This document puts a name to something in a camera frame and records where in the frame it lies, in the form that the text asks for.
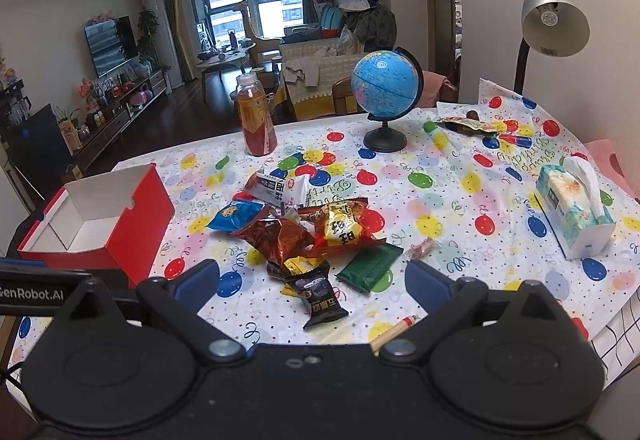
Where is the purple candy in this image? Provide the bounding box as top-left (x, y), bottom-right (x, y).
top-left (406, 238), bottom-right (438, 260)

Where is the green snack packet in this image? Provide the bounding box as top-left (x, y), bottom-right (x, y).
top-left (336, 244), bottom-right (402, 294)

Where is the blue snack bag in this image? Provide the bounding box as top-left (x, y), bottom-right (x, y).
top-left (206, 200), bottom-right (264, 233)

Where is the brown shiny snack bag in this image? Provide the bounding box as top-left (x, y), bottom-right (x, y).
top-left (231, 215), bottom-right (314, 272)

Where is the black small snack packet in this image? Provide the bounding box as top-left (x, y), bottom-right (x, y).
top-left (286, 260), bottom-right (348, 330)

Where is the red yellow snack bag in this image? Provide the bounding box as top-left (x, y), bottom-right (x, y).
top-left (297, 197), bottom-right (386, 258)

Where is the white snack packet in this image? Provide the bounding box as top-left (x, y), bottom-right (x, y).
top-left (243, 169), bottom-right (310, 208)

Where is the red cardboard box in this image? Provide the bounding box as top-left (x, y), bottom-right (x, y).
top-left (17, 163), bottom-right (175, 287)

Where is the tv cabinet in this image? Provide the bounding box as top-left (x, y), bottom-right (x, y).
top-left (72, 70), bottom-right (168, 174)

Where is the balloon print tablecloth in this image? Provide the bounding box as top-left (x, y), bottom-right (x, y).
top-left (8, 78), bottom-right (640, 384)

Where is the tissue pack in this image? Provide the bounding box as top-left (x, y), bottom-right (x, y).
top-left (536, 156), bottom-right (615, 260)

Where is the green red snack wrapper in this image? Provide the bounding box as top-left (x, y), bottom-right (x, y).
top-left (434, 116), bottom-right (498, 137)

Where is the orange juice bottle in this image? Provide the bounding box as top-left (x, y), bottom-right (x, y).
top-left (235, 72), bottom-right (278, 156)

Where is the pink cloth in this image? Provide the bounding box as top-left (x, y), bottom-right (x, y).
top-left (585, 139), bottom-right (637, 199)

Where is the blue desk globe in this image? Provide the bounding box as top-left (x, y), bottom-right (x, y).
top-left (350, 47), bottom-right (424, 153)

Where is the coffee table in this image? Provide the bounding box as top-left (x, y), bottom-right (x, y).
top-left (196, 48), bottom-right (250, 101)

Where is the flat screen television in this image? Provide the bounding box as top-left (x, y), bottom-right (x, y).
top-left (84, 16), bottom-right (138, 78)

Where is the sofa with cream cover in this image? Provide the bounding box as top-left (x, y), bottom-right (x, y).
top-left (280, 38), bottom-right (363, 121)

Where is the silver desk lamp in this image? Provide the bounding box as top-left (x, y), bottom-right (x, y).
top-left (514, 0), bottom-right (590, 95)

